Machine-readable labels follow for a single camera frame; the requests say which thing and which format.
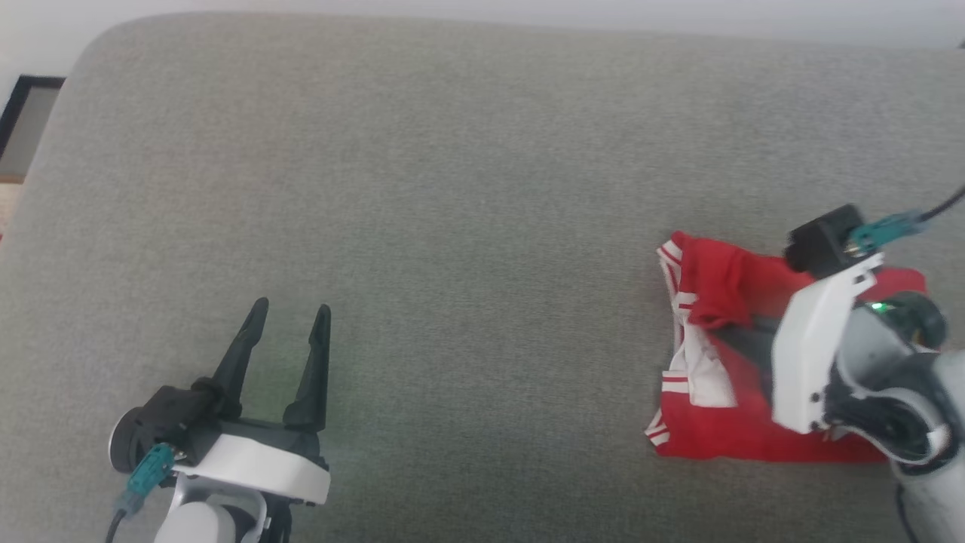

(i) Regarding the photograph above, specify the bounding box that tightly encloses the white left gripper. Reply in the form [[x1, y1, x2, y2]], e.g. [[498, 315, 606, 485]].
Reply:
[[173, 297, 332, 506]]

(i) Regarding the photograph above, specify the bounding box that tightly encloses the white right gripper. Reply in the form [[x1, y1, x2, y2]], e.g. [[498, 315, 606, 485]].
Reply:
[[742, 254, 885, 434]]

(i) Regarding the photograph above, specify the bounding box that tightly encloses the red Bulls 23 basketball jersey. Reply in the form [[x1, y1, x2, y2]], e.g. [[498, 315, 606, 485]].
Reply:
[[645, 230, 928, 463]]

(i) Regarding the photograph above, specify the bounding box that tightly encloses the grey fabric sofa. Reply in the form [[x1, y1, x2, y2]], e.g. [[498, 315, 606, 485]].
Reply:
[[0, 11, 965, 543]]

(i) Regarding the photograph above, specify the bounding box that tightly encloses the right camera cable teal plug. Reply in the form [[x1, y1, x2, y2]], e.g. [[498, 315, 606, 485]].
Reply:
[[847, 186, 965, 255]]

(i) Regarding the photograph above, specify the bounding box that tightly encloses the black picture frame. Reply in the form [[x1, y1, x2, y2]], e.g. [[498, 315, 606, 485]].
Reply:
[[0, 74, 67, 183]]

